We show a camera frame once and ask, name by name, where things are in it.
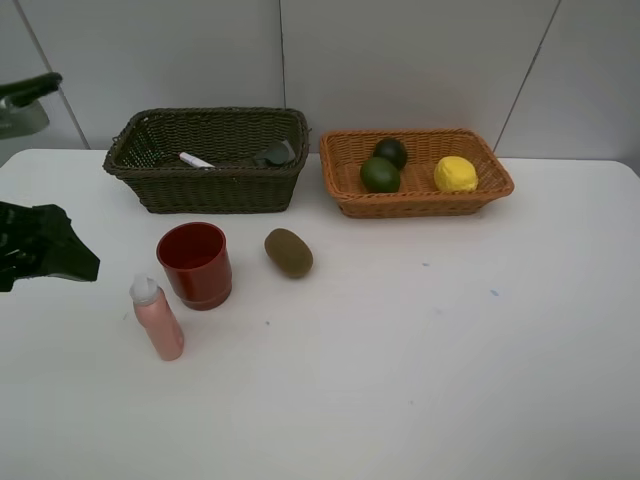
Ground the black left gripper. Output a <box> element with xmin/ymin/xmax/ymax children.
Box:
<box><xmin>1</xmin><ymin>202</ymin><xmax>100</xmax><ymax>293</ymax></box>

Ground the pink spray bottle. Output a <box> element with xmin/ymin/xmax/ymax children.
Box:
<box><xmin>129</xmin><ymin>274</ymin><xmax>184</xmax><ymax>361</ymax></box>

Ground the red plastic cup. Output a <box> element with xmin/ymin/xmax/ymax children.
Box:
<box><xmin>156</xmin><ymin>222</ymin><xmax>232</xmax><ymax>311</ymax></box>

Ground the white pink-capped marker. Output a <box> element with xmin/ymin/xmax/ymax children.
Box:
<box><xmin>179</xmin><ymin>152</ymin><xmax>214</xmax><ymax>169</ymax></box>

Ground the brown kiwi fruit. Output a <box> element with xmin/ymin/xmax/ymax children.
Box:
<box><xmin>264</xmin><ymin>228</ymin><xmax>314</xmax><ymax>279</ymax></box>

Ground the dark green square bottle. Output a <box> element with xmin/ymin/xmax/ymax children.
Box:
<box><xmin>253</xmin><ymin>140</ymin><xmax>296</xmax><ymax>168</ymax></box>

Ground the green lime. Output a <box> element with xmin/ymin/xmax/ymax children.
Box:
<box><xmin>360</xmin><ymin>157</ymin><xmax>401</xmax><ymax>193</ymax></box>

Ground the dark mangosteen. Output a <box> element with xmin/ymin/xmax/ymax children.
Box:
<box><xmin>373</xmin><ymin>137</ymin><xmax>408</xmax><ymax>170</ymax></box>

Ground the yellow lemon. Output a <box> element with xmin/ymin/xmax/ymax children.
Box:
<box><xmin>434</xmin><ymin>156</ymin><xmax>478</xmax><ymax>192</ymax></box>

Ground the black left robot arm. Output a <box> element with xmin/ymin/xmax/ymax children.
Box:
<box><xmin>1</xmin><ymin>72</ymin><xmax>100</xmax><ymax>293</ymax></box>

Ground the dark green wicker basket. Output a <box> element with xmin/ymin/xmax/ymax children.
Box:
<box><xmin>103</xmin><ymin>107</ymin><xmax>309</xmax><ymax>214</ymax></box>

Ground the orange wicker basket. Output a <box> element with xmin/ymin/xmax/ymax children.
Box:
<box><xmin>319</xmin><ymin>128</ymin><xmax>514</xmax><ymax>218</ymax></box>

